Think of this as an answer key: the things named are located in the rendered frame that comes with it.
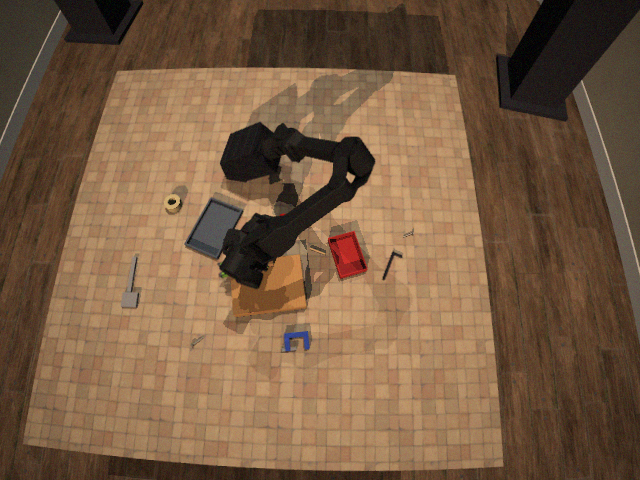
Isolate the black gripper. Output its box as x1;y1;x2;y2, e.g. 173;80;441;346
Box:
236;214;272;289

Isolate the red tray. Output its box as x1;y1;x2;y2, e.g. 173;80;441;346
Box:
328;231;368;279

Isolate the blue c-shaped clamp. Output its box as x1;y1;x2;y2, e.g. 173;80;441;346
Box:
281;331;310;352

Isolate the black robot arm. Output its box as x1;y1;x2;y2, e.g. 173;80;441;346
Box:
219;123;375;281

